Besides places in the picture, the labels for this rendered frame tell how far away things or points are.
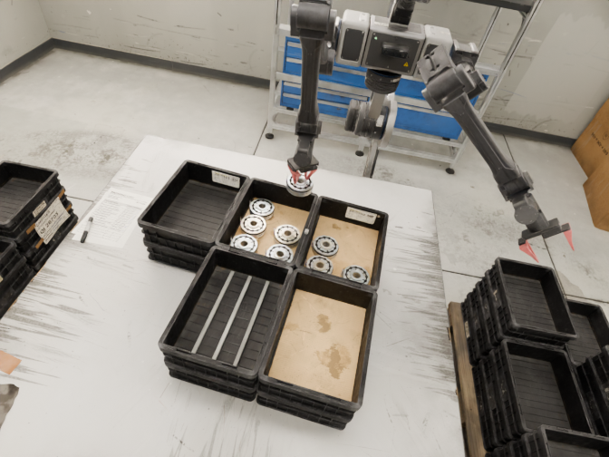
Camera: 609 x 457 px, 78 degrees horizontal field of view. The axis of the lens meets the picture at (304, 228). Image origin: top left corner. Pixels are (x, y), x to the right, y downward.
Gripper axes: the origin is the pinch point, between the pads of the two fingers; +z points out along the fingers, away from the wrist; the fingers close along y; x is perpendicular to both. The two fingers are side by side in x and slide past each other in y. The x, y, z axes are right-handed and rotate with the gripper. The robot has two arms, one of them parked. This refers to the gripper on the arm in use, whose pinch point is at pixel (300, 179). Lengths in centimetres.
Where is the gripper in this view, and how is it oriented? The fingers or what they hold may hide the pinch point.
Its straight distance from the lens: 145.4
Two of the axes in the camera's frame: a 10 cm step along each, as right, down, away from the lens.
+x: -4.9, -6.9, 5.3
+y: 8.6, -3.1, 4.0
